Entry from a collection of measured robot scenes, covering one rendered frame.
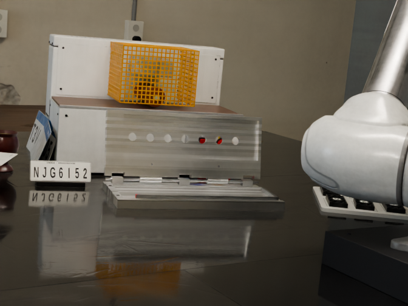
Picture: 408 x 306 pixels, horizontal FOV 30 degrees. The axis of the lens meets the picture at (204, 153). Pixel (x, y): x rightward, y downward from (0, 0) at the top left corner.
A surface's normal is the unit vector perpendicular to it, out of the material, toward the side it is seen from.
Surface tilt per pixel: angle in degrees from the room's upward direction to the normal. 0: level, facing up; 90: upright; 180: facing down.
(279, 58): 90
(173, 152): 79
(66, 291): 0
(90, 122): 90
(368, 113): 39
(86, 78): 90
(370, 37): 90
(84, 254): 0
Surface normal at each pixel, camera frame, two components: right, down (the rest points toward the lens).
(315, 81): 0.53, 0.19
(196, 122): 0.31, 0.00
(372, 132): -0.19, -0.69
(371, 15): -0.84, 0.01
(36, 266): 0.09, -0.98
